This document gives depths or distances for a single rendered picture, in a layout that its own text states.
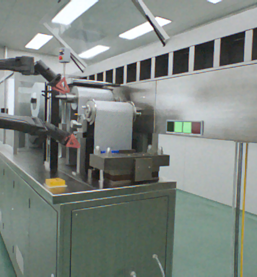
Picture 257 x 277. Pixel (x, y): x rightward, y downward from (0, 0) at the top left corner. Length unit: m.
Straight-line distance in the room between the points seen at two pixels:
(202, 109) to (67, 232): 0.80
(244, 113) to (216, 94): 0.16
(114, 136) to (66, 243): 0.61
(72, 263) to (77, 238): 0.11
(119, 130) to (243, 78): 0.71
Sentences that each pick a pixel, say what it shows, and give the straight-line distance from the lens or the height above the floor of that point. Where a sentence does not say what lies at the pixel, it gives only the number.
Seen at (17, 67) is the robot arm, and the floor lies 1.44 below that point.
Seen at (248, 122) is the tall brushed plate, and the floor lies 1.22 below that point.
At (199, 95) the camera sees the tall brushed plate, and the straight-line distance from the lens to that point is 1.30.
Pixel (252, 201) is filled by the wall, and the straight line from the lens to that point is 3.98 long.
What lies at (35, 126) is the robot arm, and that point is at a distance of 1.26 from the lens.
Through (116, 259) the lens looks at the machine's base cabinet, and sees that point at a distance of 1.39.
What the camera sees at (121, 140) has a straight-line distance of 1.53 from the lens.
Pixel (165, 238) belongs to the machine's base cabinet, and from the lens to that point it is 1.52.
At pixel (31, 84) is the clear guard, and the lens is 2.41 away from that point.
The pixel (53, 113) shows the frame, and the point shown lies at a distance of 1.71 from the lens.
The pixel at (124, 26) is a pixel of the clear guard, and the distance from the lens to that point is 1.74.
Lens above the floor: 1.20
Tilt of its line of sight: 3 degrees down
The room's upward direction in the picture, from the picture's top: 2 degrees clockwise
